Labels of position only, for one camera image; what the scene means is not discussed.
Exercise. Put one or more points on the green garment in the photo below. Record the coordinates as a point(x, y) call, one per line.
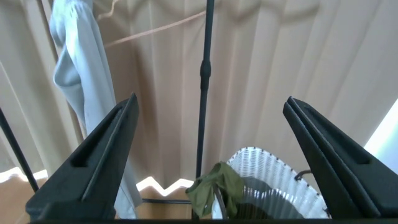
point(205, 189)

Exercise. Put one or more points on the black clothes rack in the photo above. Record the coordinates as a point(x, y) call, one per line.
point(203, 93)

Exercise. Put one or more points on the pink clothes hanger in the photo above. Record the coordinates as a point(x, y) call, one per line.
point(155, 30)

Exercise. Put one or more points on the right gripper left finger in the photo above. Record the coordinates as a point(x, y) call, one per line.
point(84, 180)

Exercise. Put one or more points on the pale grey shorts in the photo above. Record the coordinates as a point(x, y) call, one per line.
point(81, 68)

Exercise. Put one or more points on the white laundry basket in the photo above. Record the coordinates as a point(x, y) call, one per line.
point(267, 174)

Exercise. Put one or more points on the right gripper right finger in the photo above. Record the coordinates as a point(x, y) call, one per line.
point(348, 174)

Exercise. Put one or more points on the beige curtain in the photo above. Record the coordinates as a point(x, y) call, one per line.
point(280, 62)

